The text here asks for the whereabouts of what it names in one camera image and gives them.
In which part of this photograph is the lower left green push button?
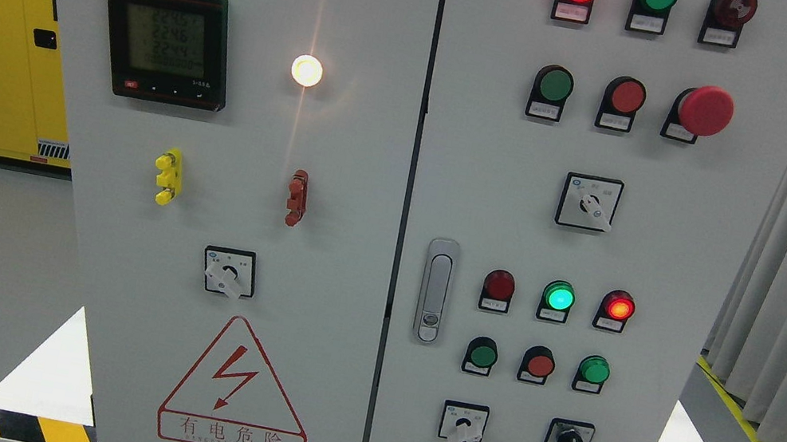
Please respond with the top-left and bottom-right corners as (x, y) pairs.
(461, 336), (498, 377)

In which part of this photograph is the green push button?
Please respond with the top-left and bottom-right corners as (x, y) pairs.
(571, 354), (611, 394)
(524, 65), (575, 122)
(461, 336), (498, 377)

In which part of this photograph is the lower red push button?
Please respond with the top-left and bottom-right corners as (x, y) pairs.
(517, 345), (556, 385)

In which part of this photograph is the red push button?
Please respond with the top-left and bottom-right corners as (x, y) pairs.
(594, 75), (647, 133)
(517, 345), (556, 385)

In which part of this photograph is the upper green push button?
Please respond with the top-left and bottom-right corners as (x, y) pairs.
(524, 65), (575, 122)

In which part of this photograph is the lower right green push button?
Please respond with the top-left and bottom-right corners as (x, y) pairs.
(571, 354), (611, 394)

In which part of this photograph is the upper red push button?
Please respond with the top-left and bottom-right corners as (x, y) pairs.
(594, 75), (647, 133)

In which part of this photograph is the red emergency stop mushroom button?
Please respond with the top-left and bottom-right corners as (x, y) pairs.
(660, 85), (735, 144)

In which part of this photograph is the red terminal connector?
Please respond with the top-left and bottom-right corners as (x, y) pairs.
(285, 168), (310, 227)

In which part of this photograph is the middle left red indicator lamp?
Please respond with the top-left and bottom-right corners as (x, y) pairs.
(478, 269), (516, 314)

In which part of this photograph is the white lit indicator lamp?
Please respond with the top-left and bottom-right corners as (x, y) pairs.
(290, 54), (325, 88)

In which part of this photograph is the middle green indicator lamp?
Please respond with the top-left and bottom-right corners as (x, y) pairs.
(535, 280), (576, 324)

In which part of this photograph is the green indicator lamp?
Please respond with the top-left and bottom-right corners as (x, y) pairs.
(624, 0), (678, 35)
(535, 280), (576, 324)

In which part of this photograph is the grey electrical cabinet left door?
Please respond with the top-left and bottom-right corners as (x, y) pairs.
(56, 0), (439, 442)

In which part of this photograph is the grey electrical cabinet door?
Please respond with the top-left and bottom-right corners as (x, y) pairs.
(367, 0), (787, 442)
(56, 0), (439, 442)

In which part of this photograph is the grey electrical cabinet right door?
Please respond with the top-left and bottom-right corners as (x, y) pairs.
(367, 0), (787, 442)

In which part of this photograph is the yellow terminal connector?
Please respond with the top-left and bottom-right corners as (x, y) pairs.
(155, 147), (183, 206)

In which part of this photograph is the middle right red indicator lamp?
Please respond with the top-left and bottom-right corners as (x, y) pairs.
(592, 290), (636, 333)

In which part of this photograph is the red electrical hazard warning sign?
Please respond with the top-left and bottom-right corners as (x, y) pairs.
(156, 316), (308, 442)

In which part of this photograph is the black digital power meter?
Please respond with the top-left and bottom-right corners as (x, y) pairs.
(107, 0), (229, 112)

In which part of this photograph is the green indicator lamp top right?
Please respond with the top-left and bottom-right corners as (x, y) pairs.
(624, 0), (678, 35)

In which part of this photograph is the dark red buzzer lamp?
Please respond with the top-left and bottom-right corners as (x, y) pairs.
(697, 0), (758, 49)

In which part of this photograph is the silver cabinet door handle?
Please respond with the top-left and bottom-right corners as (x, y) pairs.
(413, 238), (461, 343)

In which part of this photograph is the left door rotary selector switch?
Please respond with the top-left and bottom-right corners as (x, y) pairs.
(203, 245), (257, 299)

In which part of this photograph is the upper right rotary selector switch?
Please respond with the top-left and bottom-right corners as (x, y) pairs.
(553, 172), (625, 233)

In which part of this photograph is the lower left rotary selector switch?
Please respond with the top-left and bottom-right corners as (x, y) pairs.
(438, 400), (490, 442)

